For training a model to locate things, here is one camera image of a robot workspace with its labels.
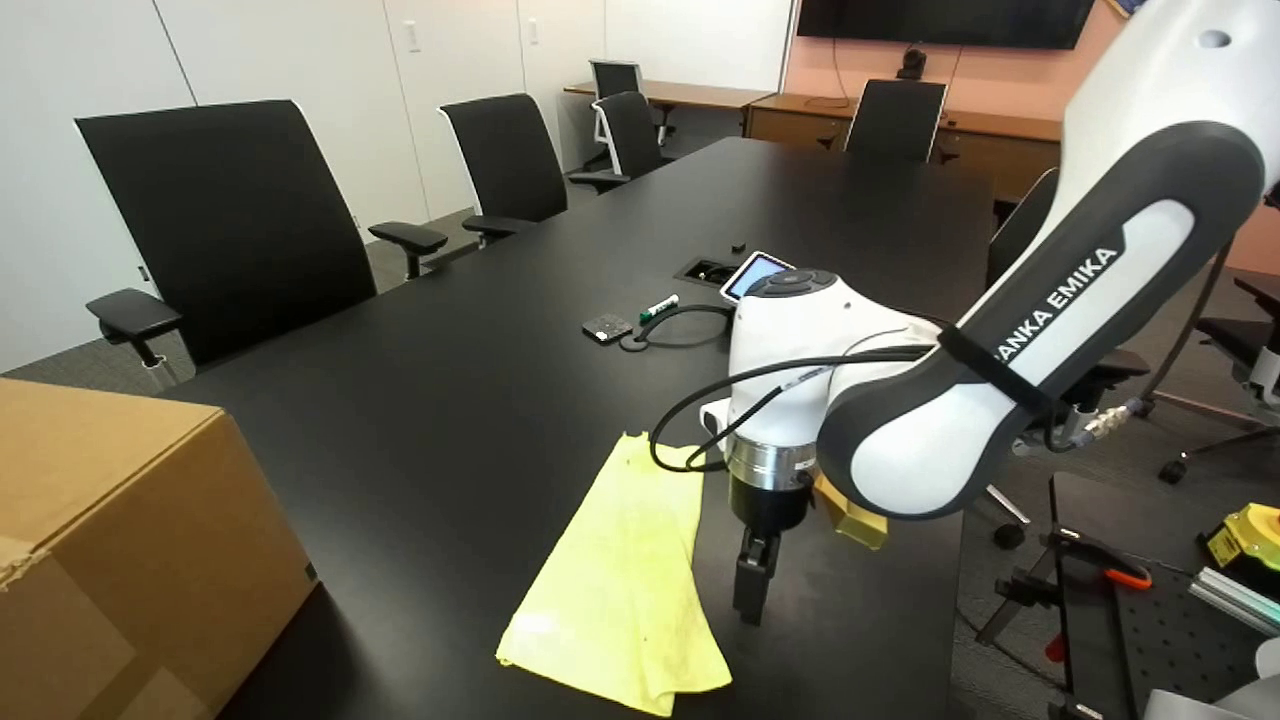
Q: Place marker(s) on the yellow cloth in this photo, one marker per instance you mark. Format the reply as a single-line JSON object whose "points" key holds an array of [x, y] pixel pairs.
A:
{"points": [[612, 587]]}

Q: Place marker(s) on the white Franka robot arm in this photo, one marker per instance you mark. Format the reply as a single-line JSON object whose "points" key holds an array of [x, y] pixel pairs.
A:
{"points": [[1135, 133]]}

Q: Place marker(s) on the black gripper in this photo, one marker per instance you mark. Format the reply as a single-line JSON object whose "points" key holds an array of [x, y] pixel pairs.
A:
{"points": [[773, 506]]}

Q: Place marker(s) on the tablet on black stand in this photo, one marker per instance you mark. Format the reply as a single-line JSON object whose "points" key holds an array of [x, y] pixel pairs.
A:
{"points": [[748, 278]]}

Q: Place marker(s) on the green capped marker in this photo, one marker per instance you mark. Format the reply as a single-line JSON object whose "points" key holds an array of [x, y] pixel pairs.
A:
{"points": [[656, 308]]}

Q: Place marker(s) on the black wall television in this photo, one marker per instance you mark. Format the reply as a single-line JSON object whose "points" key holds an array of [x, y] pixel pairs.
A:
{"points": [[945, 16]]}

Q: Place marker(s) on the brown cardboard box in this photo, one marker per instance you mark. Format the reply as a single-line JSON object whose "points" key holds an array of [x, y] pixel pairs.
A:
{"points": [[123, 532]]}

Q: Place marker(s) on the black phone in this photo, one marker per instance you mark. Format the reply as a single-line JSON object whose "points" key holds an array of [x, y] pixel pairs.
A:
{"points": [[608, 328]]}

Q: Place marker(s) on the teal grey bar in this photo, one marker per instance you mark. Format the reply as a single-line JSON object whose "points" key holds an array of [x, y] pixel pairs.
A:
{"points": [[1233, 603]]}

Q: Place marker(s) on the black office chair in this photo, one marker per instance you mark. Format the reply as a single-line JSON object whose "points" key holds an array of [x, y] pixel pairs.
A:
{"points": [[1023, 233], [612, 77], [1253, 335], [506, 154], [628, 128], [895, 122], [232, 221]]}

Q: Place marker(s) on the black webcam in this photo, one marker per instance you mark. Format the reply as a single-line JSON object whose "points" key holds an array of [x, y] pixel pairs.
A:
{"points": [[913, 63]]}

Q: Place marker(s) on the black tripod stand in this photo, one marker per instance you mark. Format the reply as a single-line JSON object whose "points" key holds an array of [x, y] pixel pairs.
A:
{"points": [[1062, 587]]}

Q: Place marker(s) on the wooden desk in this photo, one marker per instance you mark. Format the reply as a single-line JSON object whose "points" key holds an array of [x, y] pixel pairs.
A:
{"points": [[694, 93]]}

